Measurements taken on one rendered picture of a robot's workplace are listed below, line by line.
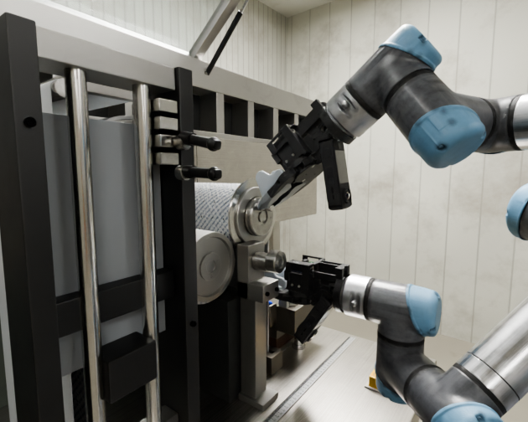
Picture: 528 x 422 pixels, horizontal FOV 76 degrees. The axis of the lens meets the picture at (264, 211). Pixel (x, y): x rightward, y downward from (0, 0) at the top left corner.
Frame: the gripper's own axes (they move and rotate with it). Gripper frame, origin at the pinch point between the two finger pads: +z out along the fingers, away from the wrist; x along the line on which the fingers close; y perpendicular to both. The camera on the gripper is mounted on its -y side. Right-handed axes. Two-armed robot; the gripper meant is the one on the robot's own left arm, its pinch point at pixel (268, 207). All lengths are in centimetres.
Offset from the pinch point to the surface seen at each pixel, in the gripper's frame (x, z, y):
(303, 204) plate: -78, 33, 17
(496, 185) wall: -248, -19, -21
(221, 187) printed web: 2.3, 5.2, 8.7
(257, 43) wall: -214, 47, 203
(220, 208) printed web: 5.3, 5.6, 4.4
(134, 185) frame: 31.3, -7.9, 0.4
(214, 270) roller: 10.3, 9.6, -5.4
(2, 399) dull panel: 33, 51, -4
